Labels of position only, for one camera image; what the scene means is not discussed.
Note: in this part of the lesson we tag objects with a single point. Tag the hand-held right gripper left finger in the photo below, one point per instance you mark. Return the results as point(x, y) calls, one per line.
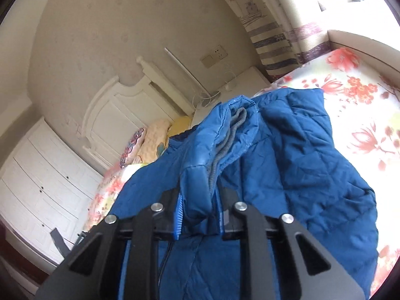
point(178, 217)

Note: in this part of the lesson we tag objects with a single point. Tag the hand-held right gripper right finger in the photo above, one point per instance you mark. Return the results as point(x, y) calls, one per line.
point(223, 222)

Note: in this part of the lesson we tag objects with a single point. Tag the blue quilted jacket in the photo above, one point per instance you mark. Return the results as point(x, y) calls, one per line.
point(281, 150)

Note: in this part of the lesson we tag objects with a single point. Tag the peach pillow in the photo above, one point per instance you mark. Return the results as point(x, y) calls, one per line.
point(153, 140)

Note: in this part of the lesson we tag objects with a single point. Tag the purple floral pillow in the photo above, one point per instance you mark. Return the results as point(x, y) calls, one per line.
point(132, 145)

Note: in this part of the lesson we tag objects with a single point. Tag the yellow pillow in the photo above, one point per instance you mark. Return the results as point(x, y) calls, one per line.
point(179, 126)

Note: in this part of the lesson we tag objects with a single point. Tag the white wooden headboard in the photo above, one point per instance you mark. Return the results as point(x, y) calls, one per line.
point(118, 122)

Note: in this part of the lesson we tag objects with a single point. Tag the white wardrobe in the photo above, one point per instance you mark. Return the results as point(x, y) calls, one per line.
point(40, 178)

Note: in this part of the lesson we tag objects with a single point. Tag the white nightstand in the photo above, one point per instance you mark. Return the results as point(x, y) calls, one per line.
point(247, 78)

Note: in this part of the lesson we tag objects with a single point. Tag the bed with floral sheet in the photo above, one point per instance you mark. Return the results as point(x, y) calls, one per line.
point(359, 115)

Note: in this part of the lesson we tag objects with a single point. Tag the striped patterned curtain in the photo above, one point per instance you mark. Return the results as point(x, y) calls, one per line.
point(275, 47)

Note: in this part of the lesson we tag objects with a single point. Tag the white window sill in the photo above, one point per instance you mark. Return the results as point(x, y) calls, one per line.
point(359, 42)

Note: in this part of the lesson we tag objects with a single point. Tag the white wall rod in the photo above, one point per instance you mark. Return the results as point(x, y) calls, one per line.
point(181, 72)

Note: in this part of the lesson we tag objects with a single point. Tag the beige wall socket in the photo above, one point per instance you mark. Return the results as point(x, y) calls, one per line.
point(214, 55)

